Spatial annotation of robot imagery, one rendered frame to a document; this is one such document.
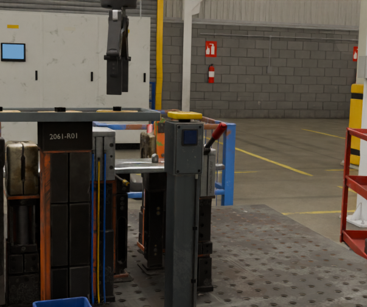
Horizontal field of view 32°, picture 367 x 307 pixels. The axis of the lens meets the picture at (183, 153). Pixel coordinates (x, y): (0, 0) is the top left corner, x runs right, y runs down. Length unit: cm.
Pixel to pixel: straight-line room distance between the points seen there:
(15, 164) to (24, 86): 804
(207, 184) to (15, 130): 803
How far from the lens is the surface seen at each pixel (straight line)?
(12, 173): 145
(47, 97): 950
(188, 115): 135
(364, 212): 553
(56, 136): 128
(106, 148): 147
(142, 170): 162
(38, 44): 948
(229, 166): 366
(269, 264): 188
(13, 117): 123
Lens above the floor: 126
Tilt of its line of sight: 8 degrees down
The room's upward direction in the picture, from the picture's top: 1 degrees clockwise
